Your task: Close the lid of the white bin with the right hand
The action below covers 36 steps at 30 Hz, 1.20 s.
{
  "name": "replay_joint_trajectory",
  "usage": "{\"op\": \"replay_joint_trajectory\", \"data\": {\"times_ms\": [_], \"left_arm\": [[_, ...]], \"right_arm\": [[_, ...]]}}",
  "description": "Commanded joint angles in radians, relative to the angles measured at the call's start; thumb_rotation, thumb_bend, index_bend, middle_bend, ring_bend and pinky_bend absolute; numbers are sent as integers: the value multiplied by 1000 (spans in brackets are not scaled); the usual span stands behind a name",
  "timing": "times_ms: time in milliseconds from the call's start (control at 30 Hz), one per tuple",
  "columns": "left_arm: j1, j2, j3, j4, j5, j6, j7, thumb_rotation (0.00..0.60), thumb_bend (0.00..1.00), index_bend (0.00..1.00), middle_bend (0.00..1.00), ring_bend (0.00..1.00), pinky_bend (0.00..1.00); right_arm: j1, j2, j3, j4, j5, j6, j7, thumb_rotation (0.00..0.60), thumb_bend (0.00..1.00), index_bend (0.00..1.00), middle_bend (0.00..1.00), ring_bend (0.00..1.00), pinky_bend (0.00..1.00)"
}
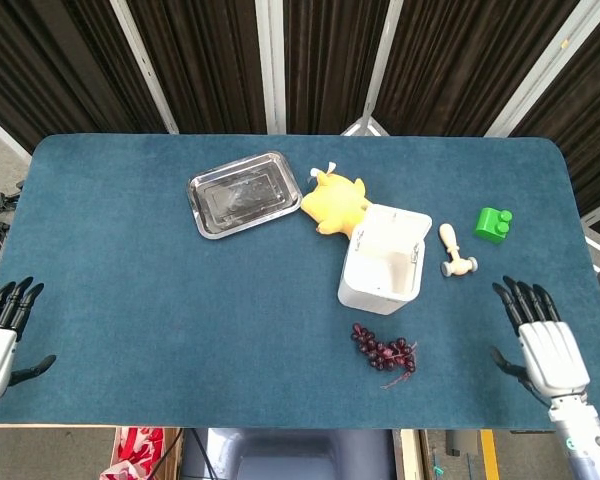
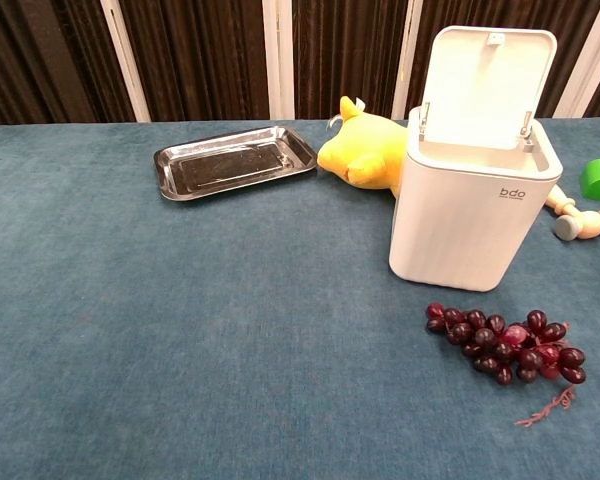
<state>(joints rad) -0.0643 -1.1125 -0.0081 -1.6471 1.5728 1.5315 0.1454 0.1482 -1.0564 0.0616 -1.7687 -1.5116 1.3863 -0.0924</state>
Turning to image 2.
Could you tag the white plastic trash bin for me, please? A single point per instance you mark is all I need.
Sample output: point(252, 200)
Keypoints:
point(470, 225)

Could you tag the stainless steel rectangular tray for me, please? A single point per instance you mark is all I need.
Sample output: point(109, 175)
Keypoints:
point(230, 165)

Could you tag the yellow plush toy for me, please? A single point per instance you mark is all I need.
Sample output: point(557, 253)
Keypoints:
point(367, 150)

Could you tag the blue velvet tablecloth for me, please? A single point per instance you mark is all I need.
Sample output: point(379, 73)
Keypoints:
point(205, 325)

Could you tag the dark brown curtain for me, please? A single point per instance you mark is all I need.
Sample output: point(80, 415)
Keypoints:
point(200, 55)

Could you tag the dark purple grape bunch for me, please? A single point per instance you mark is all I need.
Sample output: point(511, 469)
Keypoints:
point(500, 347)

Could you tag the wooden toy mallet grey ends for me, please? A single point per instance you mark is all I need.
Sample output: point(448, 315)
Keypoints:
point(592, 223)

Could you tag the white frame post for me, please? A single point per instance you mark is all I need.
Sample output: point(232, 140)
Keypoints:
point(126, 60)
point(587, 70)
point(278, 60)
point(405, 60)

